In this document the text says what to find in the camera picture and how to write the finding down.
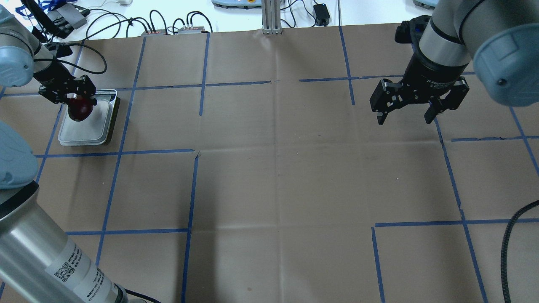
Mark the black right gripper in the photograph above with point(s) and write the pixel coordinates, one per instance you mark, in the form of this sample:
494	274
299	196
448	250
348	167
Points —
431	72

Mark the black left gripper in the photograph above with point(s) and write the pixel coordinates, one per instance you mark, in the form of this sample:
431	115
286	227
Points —
52	75

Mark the red mango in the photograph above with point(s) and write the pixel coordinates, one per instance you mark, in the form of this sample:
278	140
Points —
80	107

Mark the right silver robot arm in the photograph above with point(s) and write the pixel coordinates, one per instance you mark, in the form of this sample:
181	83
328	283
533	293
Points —
499	37

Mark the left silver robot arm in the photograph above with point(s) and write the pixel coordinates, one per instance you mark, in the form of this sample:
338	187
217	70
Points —
38	259

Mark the silver digital kitchen scale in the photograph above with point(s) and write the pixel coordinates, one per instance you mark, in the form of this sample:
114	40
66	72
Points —
95	130

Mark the black power adapter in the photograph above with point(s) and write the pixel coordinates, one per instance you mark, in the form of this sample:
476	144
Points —
321	14

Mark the aluminium frame post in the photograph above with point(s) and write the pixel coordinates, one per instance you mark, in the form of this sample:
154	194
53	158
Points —
271	24

